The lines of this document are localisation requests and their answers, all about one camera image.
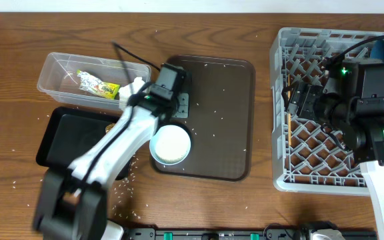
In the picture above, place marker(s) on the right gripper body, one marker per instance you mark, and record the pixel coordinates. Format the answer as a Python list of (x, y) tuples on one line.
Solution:
[(306, 95)]

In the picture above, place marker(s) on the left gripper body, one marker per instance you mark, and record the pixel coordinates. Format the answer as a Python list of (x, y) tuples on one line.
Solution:
[(183, 104)]

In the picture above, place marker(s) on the wooden chopstick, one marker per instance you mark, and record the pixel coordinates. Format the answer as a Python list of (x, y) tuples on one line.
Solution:
[(288, 114)]

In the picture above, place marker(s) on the light blue rice bowl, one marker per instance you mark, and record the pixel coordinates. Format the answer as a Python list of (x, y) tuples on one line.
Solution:
[(170, 145)]

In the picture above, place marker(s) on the white napkin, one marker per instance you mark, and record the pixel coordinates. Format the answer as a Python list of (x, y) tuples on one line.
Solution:
[(130, 93)]

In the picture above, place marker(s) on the yellow silver snack wrapper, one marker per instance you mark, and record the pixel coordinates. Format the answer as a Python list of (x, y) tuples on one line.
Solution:
[(95, 86)]

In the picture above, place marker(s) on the brown food scrap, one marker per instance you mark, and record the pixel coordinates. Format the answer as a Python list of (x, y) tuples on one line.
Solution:
[(109, 127)]

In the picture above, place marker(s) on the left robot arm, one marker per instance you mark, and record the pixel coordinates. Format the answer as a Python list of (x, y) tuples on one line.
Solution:
[(73, 201)]

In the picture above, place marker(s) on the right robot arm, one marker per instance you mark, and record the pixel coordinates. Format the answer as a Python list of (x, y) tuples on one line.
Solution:
[(352, 102)]

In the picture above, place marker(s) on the grey dishwasher rack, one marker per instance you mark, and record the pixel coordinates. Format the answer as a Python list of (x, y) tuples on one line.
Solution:
[(314, 163)]

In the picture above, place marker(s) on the dark brown serving tray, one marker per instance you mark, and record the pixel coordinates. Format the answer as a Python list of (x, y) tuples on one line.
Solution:
[(220, 121)]

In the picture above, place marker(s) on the clear plastic container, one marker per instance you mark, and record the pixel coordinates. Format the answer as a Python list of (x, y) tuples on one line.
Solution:
[(63, 76)]

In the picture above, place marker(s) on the black rectangular tray bin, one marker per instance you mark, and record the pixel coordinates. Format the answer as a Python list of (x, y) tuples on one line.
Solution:
[(69, 134)]

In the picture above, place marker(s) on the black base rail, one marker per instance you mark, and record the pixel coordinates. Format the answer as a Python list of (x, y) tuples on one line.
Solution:
[(274, 231)]

